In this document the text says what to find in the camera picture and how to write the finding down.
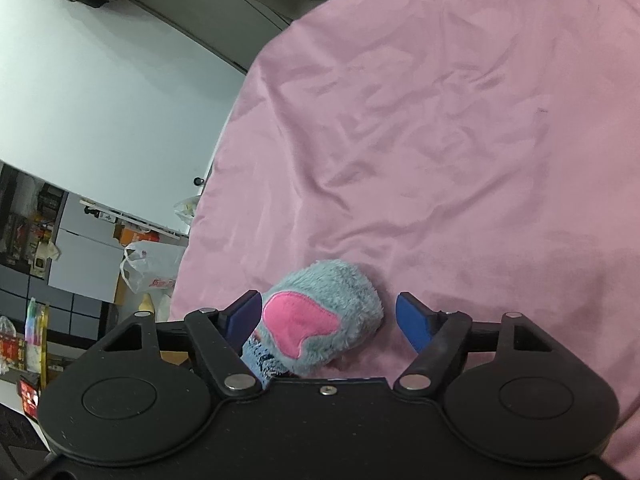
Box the white plastic shopping bag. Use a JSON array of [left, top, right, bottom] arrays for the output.
[[119, 240, 186, 294]]

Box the pink bed sheet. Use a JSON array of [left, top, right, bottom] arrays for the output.
[[170, 0, 639, 479]]

